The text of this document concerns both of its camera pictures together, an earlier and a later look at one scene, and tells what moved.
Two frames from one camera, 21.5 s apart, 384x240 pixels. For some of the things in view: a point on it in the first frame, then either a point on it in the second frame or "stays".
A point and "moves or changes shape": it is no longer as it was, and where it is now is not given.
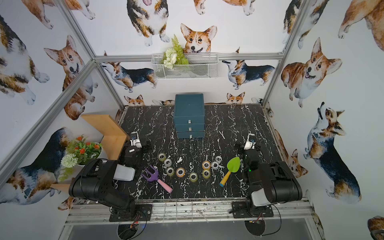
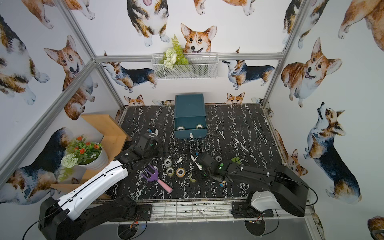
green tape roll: (162, 159) moves or changes shape
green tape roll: (193, 177) stays
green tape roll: (170, 171) stays
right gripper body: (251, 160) to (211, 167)
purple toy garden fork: (154, 177) stays
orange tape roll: (180, 172) stays
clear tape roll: (166, 164) stays
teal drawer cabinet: (189, 116) stays
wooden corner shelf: (113, 138) stays
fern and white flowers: (174, 55) stays
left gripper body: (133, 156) to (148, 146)
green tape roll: (206, 174) moves or changes shape
